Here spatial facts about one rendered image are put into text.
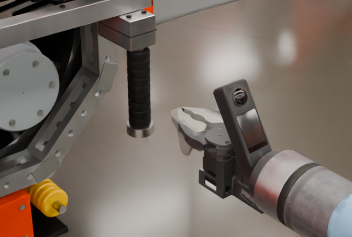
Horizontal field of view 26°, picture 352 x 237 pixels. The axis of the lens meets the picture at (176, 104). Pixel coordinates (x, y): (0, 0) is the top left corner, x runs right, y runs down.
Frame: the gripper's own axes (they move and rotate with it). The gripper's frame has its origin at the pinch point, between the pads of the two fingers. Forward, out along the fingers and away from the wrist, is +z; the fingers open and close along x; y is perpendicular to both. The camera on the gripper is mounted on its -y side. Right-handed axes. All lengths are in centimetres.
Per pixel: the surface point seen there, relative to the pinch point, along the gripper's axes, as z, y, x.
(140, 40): 8.4, -8.6, -0.7
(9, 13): 40.9, -4.6, -5.7
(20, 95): 15.9, -1.8, -17.7
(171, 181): 84, 83, 65
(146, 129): 7.7, 6.7, -0.4
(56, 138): 30.7, 17.3, -3.9
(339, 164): 56, 83, 115
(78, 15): 11.4, -13.8, -9.3
